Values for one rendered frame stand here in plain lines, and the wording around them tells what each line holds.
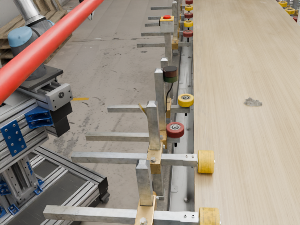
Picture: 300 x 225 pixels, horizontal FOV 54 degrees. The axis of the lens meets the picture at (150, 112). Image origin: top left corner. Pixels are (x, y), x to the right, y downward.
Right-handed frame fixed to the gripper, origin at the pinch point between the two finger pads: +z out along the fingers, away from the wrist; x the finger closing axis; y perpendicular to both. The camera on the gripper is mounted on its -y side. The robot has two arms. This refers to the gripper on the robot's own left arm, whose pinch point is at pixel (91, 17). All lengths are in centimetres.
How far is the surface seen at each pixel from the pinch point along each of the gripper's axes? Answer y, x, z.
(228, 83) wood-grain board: -51, -42, 42
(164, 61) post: -28.3, -14.9, 22.5
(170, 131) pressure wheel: -46, 10, 41
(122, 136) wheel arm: -26, 19, 46
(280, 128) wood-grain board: -85, -14, 42
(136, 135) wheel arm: -31, 15, 46
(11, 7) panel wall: 387, -194, 75
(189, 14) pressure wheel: 28, -148, 41
